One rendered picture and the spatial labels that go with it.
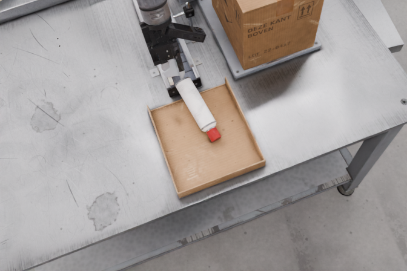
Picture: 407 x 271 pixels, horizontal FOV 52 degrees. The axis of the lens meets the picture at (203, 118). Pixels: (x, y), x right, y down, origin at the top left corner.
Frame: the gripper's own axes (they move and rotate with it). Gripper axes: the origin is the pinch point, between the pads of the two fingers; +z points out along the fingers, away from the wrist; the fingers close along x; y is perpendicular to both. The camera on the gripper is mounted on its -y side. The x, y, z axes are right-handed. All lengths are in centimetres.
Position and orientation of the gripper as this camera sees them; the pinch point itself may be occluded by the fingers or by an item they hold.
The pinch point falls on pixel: (183, 74)
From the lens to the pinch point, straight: 124.2
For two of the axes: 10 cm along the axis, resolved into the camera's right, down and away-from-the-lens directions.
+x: 2.9, 6.2, -7.3
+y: -9.4, 3.4, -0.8
